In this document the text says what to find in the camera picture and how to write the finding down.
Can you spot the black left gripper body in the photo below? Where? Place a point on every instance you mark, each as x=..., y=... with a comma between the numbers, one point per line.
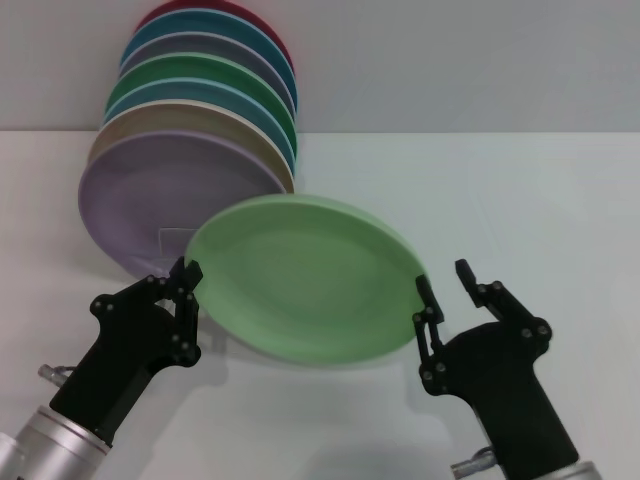
x=125, y=350

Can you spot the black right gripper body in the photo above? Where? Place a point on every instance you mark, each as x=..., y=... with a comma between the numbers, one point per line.
x=500, y=380

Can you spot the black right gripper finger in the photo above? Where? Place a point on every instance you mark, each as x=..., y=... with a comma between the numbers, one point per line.
x=500, y=300
x=430, y=300

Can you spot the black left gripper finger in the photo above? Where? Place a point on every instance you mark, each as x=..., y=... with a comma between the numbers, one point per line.
x=130, y=295
x=187, y=325

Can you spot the light green plate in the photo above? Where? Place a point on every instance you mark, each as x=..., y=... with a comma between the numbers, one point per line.
x=305, y=280

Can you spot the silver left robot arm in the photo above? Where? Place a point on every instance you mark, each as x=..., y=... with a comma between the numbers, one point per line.
x=45, y=445

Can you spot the lilac plate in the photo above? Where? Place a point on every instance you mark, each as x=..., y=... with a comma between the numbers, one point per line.
x=140, y=190

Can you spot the beige plate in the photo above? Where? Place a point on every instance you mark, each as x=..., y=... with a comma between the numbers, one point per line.
x=190, y=117

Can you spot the light blue plate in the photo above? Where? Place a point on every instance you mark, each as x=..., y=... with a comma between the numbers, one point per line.
x=200, y=92

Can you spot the dark green plate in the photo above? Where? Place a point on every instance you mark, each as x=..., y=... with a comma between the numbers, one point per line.
x=200, y=67

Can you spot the grey plate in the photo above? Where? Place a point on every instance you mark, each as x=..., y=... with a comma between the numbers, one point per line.
x=200, y=44

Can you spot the dark teal plate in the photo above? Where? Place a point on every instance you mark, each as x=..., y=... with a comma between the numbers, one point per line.
x=200, y=22

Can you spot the red plate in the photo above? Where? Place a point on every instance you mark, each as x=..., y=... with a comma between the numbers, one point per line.
x=274, y=28

